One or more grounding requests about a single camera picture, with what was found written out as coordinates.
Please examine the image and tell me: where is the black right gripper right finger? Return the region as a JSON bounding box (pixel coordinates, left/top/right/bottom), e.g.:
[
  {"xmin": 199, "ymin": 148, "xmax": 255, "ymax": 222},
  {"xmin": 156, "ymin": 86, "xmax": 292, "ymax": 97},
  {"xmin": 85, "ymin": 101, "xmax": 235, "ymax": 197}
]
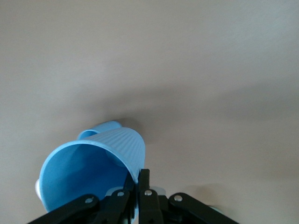
[{"xmin": 137, "ymin": 168, "xmax": 241, "ymax": 224}]

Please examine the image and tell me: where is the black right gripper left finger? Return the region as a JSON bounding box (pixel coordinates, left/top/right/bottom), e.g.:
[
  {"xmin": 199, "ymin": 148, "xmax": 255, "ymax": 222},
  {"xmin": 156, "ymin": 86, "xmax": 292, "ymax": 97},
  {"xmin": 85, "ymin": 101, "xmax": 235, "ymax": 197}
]
[{"xmin": 27, "ymin": 189, "xmax": 136, "ymax": 224}]

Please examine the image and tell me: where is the blue ribbed plastic cup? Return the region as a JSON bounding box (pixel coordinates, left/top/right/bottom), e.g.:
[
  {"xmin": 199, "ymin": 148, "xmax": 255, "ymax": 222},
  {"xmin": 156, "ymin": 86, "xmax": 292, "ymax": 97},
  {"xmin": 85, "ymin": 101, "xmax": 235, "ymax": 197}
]
[
  {"xmin": 76, "ymin": 119, "xmax": 123, "ymax": 141},
  {"xmin": 38, "ymin": 127, "xmax": 146, "ymax": 221}
]

